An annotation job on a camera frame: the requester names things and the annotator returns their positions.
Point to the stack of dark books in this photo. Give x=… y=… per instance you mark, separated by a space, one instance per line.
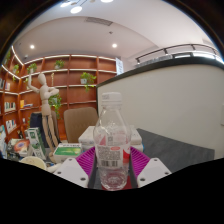
x=20 y=146

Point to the tan chair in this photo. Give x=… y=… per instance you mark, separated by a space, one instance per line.
x=78 y=123

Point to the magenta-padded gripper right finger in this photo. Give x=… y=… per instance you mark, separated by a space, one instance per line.
x=153 y=171

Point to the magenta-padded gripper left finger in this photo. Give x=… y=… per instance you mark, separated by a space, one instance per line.
x=71 y=171

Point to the wooden shelf unit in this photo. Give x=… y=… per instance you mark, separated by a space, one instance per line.
x=73 y=66

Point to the upright green and white carton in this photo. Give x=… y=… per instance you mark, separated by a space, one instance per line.
x=36 y=141

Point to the dark metal railing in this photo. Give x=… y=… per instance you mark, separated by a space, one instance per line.
x=176 y=47

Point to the ceiling lamp with round bulbs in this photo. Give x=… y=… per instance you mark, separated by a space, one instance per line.
x=76 y=9

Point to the flat round red coaster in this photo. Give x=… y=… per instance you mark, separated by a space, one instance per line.
x=128 y=182

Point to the white partition with dark top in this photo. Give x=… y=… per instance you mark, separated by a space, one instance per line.
x=166 y=103

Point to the wooden artist mannequin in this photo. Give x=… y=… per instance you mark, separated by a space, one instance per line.
x=45 y=96

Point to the clear plastic water bottle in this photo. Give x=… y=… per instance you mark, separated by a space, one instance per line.
x=111 y=150

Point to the flat green and white box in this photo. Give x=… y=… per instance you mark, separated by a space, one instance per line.
x=66 y=150

